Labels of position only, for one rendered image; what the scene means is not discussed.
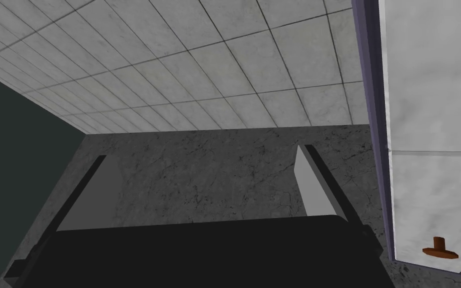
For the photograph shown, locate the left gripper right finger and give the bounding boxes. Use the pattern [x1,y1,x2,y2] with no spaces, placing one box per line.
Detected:
[293,143,364,226]

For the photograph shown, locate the white marble cupboard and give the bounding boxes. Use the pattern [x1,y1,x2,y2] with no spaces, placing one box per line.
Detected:
[351,0,461,277]

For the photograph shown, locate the brown cupboard knob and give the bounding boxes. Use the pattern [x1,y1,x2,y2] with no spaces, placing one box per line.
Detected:
[422,236,460,261]

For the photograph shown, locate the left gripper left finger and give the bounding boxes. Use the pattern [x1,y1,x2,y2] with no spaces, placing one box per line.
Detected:
[43,154,124,238]

